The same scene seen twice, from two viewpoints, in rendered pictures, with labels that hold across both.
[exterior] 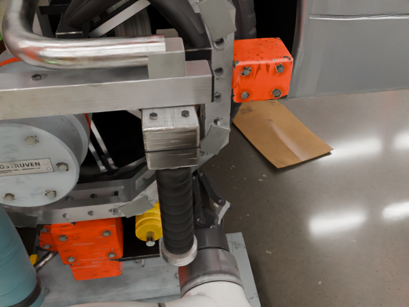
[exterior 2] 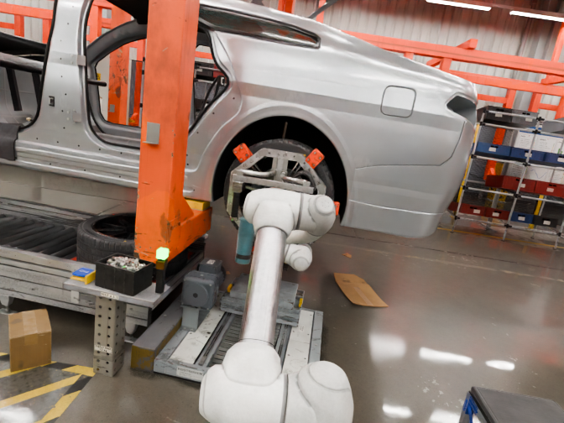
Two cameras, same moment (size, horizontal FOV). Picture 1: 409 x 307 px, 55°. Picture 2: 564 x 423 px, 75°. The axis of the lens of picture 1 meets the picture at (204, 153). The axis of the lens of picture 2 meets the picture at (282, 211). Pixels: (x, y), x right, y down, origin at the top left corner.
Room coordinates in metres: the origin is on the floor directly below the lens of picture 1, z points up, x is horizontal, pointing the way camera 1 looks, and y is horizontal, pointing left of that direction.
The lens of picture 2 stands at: (-1.49, -0.32, 1.27)
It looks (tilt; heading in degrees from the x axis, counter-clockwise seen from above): 13 degrees down; 14
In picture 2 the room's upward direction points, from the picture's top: 9 degrees clockwise
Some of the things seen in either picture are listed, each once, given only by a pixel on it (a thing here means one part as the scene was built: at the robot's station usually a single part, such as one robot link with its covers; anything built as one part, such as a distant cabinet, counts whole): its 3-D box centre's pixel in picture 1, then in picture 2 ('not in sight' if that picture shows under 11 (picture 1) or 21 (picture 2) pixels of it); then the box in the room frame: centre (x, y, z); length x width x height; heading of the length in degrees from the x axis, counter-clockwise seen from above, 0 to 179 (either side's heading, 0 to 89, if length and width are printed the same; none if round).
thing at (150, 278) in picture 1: (109, 223); (268, 273); (0.66, 0.25, 0.32); 0.40 x 0.30 x 0.28; 98
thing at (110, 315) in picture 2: not in sight; (110, 329); (-0.18, 0.75, 0.21); 0.10 x 0.10 x 0.42; 8
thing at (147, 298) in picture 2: not in sight; (118, 287); (-0.18, 0.72, 0.44); 0.43 x 0.17 x 0.03; 98
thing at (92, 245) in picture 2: not in sight; (135, 243); (0.43, 1.09, 0.39); 0.66 x 0.66 x 0.24
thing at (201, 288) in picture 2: not in sight; (207, 289); (0.35, 0.52, 0.26); 0.42 x 0.18 x 0.35; 8
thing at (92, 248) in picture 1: (94, 224); not in sight; (0.53, 0.24, 0.48); 0.16 x 0.12 x 0.17; 8
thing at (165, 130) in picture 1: (168, 118); not in sight; (0.31, 0.03, 0.93); 0.09 x 0.05 x 0.05; 8
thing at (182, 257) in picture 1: (176, 209); not in sight; (0.28, 0.03, 0.83); 0.04 x 0.04 x 0.16
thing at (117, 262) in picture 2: not in sight; (124, 272); (-0.17, 0.70, 0.51); 0.20 x 0.14 x 0.13; 91
